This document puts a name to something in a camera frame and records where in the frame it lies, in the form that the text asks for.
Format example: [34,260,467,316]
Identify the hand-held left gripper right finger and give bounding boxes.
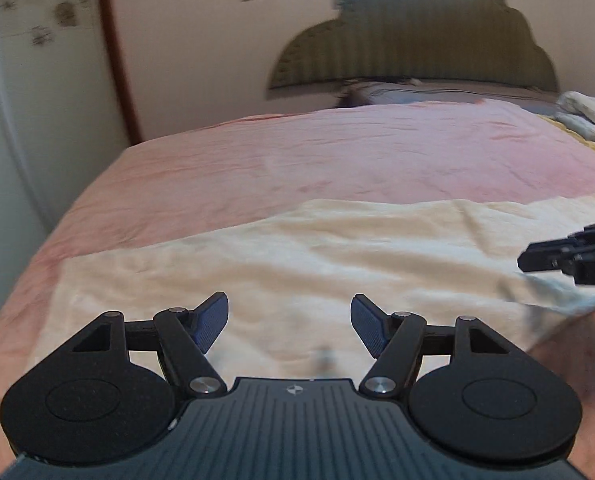
[351,294,509,401]

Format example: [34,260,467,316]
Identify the cream white blanket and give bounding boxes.
[27,199,595,392]

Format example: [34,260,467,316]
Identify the grey pillow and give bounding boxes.
[341,79,562,112]

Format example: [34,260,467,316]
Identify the green padded headboard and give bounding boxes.
[266,0,559,101]

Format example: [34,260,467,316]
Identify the white knitted cloth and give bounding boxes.
[556,91,595,143]

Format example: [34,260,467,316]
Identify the pink bed sheet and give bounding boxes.
[0,99,595,480]

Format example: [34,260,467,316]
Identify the brown wooden door frame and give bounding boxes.
[94,0,144,144]

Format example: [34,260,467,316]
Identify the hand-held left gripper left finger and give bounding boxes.
[72,291,229,401]

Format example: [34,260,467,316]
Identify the white wardrobe door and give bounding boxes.
[0,0,134,321]

